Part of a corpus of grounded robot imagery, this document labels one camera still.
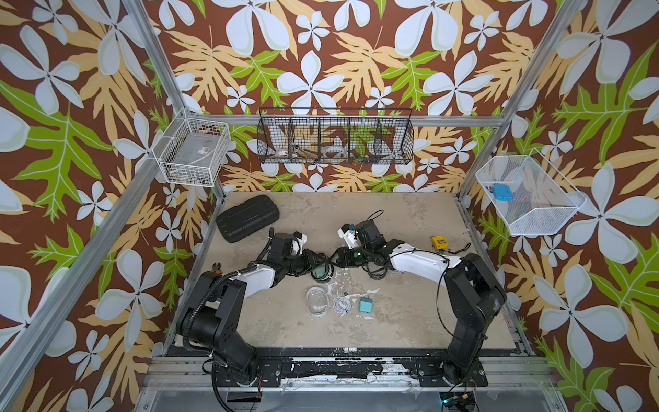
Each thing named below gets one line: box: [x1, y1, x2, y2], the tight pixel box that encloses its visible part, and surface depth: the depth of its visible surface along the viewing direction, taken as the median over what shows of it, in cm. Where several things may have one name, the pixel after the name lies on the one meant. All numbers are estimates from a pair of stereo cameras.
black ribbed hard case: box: [216, 194, 280, 243], surface depth 107 cm
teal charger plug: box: [359, 296, 374, 315], surface depth 88 cm
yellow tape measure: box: [431, 236, 449, 250], surface depth 103 cm
